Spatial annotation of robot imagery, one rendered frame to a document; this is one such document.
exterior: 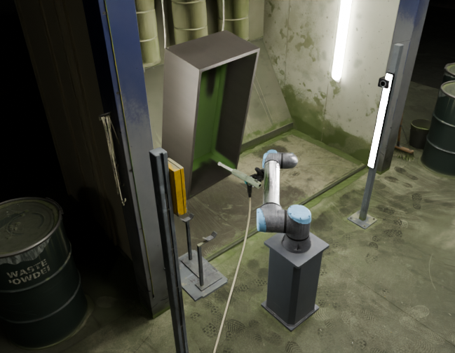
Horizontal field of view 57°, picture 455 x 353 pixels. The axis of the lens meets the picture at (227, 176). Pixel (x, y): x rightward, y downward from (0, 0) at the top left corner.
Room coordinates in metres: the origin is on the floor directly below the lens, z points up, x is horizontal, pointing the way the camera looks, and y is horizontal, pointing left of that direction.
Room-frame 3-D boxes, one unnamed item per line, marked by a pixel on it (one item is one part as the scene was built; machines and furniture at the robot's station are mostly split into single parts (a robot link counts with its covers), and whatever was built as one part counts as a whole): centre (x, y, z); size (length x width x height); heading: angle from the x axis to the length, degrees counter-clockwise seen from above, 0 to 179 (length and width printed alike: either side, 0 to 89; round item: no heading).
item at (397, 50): (3.06, -1.26, 0.82); 0.05 x 0.05 x 1.64; 40
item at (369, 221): (3.06, -1.26, 0.01); 0.20 x 0.20 x 0.01; 40
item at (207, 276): (1.68, 0.17, 0.95); 0.26 x 0.15 x 0.32; 40
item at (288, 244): (2.06, -0.45, 0.69); 0.19 x 0.19 x 0.10
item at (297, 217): (2.06, -0.44, 0.83); 0.17 x 0.15 x 0.18; 84
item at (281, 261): (2.06, -0.45, 0.32); 0.31 x 0.31 x 0.64; 40
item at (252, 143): (3.94, 0.20, 0.11); 2.70 x 0.02 x 0.13; 130
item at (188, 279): (1.67, 0.19, 0.78); 0.31 x 0.23 x 0.01; 40
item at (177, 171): (1.61, 0.25, 1.42); 0.12 x 0.06 x 0.26; 40
